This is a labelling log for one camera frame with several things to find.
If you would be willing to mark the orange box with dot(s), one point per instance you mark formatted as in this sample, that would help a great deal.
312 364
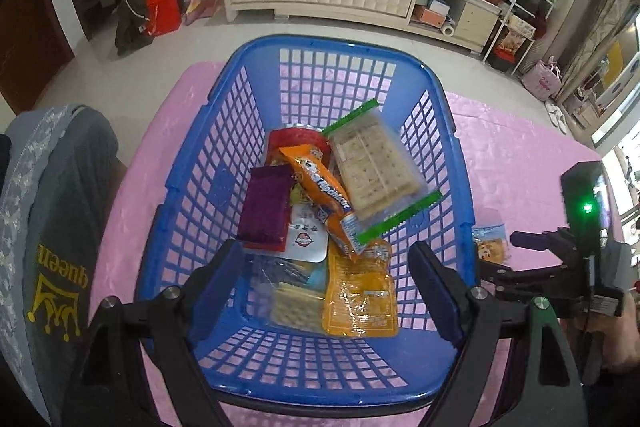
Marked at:
430 15

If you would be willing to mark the dark wooden door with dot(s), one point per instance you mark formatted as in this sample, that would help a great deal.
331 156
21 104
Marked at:
25 37

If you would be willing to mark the purple snack packet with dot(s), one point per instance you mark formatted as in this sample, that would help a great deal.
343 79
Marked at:
265 207

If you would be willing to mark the pink tablecloth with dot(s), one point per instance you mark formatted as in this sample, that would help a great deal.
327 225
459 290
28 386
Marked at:
500 147

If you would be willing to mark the orange pouch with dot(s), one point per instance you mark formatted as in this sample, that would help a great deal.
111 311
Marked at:
357 297

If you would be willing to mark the long orange candy packet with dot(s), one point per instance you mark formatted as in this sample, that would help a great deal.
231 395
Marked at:
320 179

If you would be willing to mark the pink bag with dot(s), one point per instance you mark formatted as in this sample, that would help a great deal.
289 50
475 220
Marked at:
542 82

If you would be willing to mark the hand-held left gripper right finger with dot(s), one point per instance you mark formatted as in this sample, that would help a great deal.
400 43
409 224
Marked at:
435 292

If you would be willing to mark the paper roll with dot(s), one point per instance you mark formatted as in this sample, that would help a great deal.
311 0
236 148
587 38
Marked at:
447 30

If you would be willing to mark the clear cracker packet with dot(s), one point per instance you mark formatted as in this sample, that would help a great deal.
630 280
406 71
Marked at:
295 307

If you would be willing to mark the round cookie packet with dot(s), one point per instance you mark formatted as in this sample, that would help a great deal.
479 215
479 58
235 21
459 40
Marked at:
490 244

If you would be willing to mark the black bag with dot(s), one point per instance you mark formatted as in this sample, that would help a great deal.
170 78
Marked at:
131 22

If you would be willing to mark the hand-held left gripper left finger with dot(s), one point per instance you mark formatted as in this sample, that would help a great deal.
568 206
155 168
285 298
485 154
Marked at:
220 287

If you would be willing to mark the red bag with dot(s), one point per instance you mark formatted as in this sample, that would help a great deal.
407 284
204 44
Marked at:
164 9

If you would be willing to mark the white storage rack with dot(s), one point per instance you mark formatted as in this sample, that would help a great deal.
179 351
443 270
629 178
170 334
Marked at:
520 17

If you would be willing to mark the person's right hand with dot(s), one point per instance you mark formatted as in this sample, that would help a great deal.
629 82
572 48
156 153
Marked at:
622 339

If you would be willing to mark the striped curtain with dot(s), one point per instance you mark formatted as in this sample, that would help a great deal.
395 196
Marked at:
605 32

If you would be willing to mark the blue plastic basket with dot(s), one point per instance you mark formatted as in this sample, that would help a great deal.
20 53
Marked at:
210 187

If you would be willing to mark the white slippers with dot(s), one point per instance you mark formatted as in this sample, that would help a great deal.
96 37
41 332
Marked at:
556 114

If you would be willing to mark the red snack packet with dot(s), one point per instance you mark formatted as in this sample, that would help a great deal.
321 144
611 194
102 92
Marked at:
305 237

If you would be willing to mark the cracker packet with green ends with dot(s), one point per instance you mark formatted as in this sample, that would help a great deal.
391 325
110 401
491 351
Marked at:
370 162

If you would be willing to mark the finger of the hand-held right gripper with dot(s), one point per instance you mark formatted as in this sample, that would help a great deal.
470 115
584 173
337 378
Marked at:
525 279
535 241

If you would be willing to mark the dark blue snack packet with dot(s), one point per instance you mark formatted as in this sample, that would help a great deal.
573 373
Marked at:
312 277

